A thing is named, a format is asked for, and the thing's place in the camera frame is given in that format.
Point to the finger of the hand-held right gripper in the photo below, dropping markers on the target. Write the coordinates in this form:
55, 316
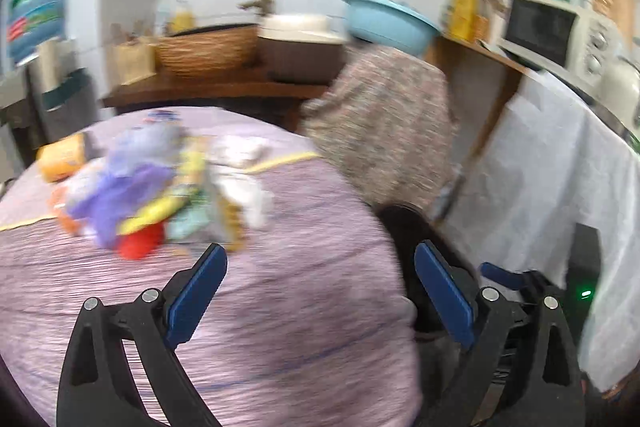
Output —
500, 276

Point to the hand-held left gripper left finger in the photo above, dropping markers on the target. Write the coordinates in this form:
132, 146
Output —
192, 297

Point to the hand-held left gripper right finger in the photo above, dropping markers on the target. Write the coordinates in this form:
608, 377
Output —
442, 294

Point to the yellow cylindrical can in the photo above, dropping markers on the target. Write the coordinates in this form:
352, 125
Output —
62, 157

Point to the red crumpled wrapper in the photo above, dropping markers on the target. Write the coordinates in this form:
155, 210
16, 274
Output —
140, 242

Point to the green snack wrapper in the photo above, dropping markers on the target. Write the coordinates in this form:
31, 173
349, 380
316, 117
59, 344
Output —
192, 219

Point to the yellow snack wrapper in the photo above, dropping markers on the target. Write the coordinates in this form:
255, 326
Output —
160, 207

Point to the white crumpled tissue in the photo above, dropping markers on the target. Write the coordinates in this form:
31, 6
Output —
247, 199
240, 149

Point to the white cloth cover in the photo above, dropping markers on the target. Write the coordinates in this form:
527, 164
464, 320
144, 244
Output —
540, 167

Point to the orange snack wrapper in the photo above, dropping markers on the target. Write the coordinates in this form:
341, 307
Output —
65, 217

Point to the floral patterned cloth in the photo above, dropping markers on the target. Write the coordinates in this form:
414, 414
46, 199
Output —
385, 122

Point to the wooden side table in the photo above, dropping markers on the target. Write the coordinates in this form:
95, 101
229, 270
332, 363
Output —
480, 77

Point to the brown wooden counter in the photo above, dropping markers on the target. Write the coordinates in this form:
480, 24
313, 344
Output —
200, 91

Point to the grey water dispenser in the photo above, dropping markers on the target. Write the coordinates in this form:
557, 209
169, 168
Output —
65, 119

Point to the white electric kettle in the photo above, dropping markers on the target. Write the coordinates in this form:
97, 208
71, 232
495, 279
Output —
620, 92

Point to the beige utensil box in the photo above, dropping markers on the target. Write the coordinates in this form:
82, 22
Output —
134, 63

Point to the woven wicker basket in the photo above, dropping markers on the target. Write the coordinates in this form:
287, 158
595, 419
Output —
200, 52

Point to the white microwave oven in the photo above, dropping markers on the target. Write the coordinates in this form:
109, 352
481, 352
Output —
545, 29

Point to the brown pot with white lid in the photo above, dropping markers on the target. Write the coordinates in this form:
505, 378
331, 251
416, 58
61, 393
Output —
300, 52

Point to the light blue plastic basin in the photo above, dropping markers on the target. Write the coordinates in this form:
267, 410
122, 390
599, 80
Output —
385, 24

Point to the tall yellow box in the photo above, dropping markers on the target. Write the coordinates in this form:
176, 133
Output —
466, 2

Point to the yellow bottle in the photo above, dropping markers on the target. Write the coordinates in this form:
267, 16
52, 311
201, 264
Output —
181, 19

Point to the brass faucet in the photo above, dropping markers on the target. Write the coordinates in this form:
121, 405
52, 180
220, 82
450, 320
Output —
260, 1

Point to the blue water bottle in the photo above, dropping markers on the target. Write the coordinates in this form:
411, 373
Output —
37, 7

